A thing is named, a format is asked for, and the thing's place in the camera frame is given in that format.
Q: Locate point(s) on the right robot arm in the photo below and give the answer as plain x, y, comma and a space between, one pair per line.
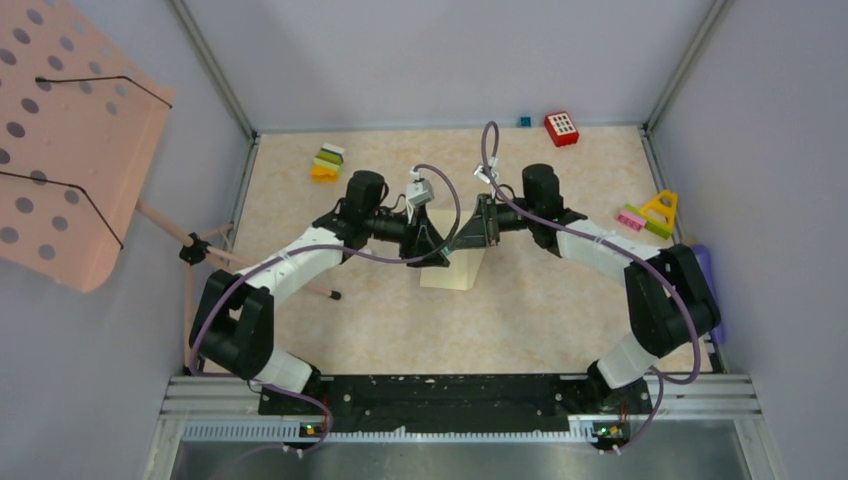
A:
669, 300

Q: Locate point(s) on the pink small block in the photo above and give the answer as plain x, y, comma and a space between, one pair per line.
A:
631, 220

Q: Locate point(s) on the pink perforated music stand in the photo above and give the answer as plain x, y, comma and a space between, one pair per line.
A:
106, 112

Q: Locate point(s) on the yellow green toy block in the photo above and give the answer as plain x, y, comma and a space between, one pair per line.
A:
660, 213

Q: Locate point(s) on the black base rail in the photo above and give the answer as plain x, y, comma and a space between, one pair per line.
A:
543, 408

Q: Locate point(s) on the stacked colourful toy blocks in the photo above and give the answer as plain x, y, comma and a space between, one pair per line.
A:
327, 164

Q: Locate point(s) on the red toy block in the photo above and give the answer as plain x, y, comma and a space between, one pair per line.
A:
561, 129

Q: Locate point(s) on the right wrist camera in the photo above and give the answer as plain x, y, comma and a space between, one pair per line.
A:
488, 176

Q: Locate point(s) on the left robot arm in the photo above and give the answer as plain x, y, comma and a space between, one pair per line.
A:
234, 323

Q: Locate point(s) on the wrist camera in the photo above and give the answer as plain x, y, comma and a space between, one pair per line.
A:
418, 193
488, 176

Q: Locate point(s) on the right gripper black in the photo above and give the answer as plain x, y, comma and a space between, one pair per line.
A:
480, 231

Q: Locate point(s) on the yellow envelope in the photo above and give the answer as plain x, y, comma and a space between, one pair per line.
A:
464, 264

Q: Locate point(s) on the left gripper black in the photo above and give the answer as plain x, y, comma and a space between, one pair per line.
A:
411, 246

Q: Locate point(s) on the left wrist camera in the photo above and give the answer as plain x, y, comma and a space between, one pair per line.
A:
418, 193

